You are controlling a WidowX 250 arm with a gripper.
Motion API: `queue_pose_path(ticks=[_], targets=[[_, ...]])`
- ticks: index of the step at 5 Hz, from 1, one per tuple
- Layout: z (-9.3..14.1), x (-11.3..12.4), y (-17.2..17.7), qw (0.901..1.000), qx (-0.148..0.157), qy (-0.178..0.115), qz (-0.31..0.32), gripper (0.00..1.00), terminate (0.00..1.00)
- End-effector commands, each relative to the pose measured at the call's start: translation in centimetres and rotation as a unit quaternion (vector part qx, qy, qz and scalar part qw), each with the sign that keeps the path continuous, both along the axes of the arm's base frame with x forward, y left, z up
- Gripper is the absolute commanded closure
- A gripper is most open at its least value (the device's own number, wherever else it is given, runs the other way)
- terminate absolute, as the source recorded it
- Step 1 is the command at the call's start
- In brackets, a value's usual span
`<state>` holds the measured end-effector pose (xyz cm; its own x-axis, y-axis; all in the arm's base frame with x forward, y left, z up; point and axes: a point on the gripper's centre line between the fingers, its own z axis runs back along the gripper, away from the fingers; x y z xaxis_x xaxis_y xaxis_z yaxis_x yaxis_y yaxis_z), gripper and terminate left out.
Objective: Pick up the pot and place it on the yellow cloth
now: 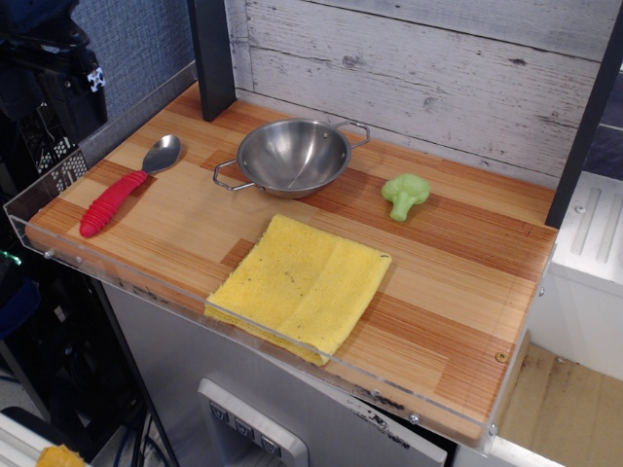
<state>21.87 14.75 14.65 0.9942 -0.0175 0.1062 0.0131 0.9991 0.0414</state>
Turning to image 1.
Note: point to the red-handled metal spoon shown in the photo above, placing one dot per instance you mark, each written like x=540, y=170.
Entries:
x=162, y=155

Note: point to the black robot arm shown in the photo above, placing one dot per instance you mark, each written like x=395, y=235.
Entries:
x=45, y=57

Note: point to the white ribbed side counter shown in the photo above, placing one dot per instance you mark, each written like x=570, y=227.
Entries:
x=588, y=247

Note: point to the silver dispenser panel with buttons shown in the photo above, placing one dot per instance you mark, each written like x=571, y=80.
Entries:
x=243, y=435

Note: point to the stainless steel two-handled bowl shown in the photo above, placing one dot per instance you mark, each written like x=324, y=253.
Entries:
x=295, y=158

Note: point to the black vertical post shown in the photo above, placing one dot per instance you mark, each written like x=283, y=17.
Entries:
x=578, y=154
x=213, y=56

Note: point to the yellow folded towel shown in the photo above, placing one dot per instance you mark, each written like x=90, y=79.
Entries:
x=301, y=289

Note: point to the green toy broccoli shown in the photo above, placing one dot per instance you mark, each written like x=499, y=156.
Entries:
x=405, y=191

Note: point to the right black vertical post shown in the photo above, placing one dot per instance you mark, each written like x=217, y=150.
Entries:
x=578, y=154

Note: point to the black perforated crate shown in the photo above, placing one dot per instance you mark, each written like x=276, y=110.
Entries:
x=55, y=156

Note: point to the left black vertical post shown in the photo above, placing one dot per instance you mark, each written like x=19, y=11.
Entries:
x=213, y=56

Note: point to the clear acrylic table guard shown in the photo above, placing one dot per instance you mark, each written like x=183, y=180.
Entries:
x=397, y=295

